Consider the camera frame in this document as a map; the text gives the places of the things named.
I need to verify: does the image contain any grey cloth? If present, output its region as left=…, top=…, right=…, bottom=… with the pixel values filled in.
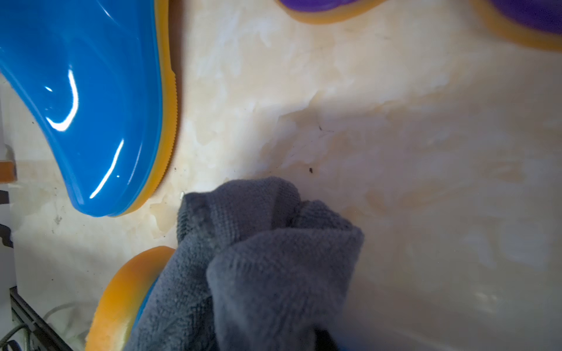
left=125, top=177, right=364, bottom=350

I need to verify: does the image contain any purple boot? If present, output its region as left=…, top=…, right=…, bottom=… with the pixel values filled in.
left=277, top=0, right=385, bottom=24
left=471, top=0, right=561, bottom=52

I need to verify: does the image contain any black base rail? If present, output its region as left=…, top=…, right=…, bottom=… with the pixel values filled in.
left=1, top=286, right=72, bottom=351

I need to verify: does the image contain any brown bottle black cap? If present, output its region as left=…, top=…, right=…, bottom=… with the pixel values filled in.
left=0, top=160, right=17, bottom=184

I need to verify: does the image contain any blue boot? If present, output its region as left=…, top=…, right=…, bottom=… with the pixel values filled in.
left=1, top=1, right=178, bottom=217
left=85, top=246, right=175, bottom=350

